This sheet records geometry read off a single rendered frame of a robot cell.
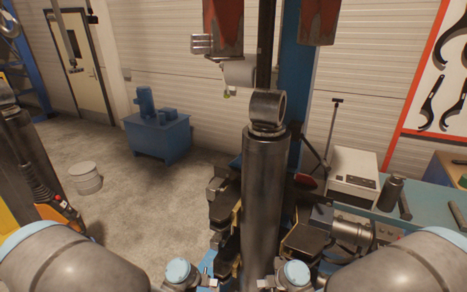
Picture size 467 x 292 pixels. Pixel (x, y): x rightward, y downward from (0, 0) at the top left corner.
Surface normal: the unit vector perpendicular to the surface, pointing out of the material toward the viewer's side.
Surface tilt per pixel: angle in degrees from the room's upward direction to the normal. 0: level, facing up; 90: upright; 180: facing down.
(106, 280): 46
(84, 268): 29
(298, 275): 19
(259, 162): 90
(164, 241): 0
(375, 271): 38
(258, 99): 53
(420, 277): 24
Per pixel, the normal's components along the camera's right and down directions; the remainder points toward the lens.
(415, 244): -0.17, -0.98
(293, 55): -0.44, 0.43
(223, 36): 0.36, 0.44
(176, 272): -0.15, -0.69
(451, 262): 0.14, -0.64
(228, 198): 0.00, -0.88
